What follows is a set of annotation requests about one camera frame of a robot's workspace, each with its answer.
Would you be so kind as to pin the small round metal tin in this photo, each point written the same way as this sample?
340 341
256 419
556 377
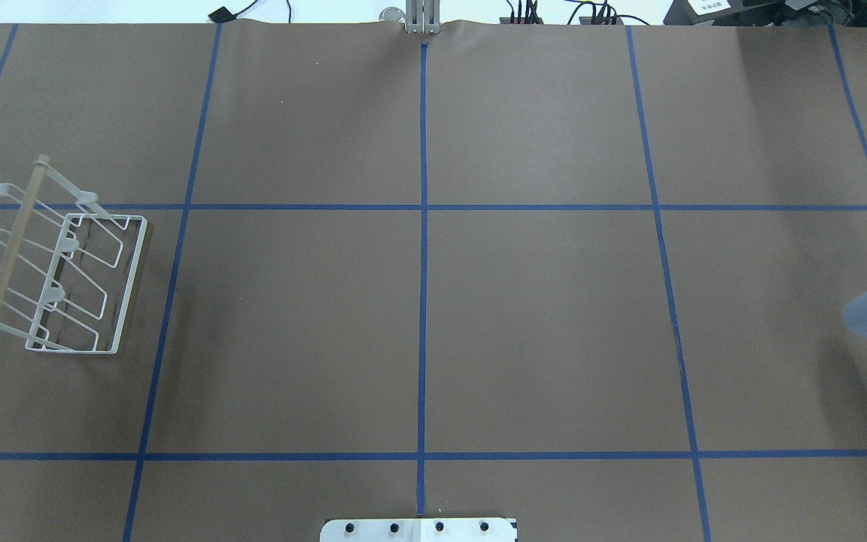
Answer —
392 14

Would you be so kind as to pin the black monitor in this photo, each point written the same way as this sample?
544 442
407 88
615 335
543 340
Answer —
767 13

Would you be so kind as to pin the aluminium frame post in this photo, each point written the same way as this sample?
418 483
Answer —
422 17

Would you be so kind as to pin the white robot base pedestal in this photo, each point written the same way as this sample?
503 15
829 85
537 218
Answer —
421 529

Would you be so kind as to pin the white wire cup holder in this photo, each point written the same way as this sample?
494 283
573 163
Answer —
69 267

